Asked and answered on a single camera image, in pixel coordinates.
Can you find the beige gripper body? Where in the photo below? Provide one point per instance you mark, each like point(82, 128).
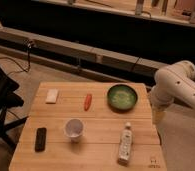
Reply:
point(158, 114)

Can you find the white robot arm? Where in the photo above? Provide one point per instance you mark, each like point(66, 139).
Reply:
point(172, 81)

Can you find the white sponge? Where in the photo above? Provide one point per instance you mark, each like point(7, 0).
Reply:
point(52, 95)

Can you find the black eraser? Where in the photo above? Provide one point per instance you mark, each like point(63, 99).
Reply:
point(40, 139)

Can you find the green bowl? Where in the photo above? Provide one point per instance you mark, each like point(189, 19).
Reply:
point(122, 97)

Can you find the white plastic bottle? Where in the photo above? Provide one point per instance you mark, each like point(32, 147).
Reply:
point(126, 140)

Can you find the white paper cup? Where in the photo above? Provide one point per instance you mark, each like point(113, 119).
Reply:
point(74, 130)

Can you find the black office chair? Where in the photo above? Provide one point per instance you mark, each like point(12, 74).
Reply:
point(8, 99)

